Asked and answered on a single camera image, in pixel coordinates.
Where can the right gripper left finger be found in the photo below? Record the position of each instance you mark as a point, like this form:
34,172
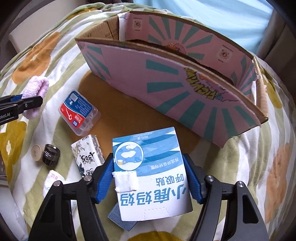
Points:
54,219

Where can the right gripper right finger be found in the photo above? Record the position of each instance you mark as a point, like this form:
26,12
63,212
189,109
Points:
243,220

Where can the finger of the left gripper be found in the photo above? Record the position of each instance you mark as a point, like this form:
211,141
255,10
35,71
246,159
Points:
23,103

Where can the pink towel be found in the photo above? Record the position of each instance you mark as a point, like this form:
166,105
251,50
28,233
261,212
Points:
37,86

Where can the white patterned sock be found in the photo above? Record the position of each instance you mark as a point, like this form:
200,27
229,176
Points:
54,183

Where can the beige round lid container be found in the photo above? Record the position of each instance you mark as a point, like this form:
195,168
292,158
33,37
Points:
37,153

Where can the blue white medicine box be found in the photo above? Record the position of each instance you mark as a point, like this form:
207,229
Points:
150,177

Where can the small dark blue box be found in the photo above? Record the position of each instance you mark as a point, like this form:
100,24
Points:
115,217

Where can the floral print tissue pack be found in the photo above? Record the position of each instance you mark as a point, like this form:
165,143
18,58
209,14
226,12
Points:
87,154

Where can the black cylindrical jar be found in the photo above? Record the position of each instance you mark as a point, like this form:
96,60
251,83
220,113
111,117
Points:
51,155

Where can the floral striped blanket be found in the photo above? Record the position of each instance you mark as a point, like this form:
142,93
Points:
263,158

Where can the floss pick plastic case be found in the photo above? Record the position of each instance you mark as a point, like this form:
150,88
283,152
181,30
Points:
79,114

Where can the white headboard panel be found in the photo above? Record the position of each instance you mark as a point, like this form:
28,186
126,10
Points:
30,25

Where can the pink cardboard box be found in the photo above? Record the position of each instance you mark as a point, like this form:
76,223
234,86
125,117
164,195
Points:
182,69

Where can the right brown curtain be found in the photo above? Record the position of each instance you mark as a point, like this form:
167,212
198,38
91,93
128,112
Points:
277,47

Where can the light blue curtain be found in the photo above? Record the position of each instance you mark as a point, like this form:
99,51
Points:
244,22

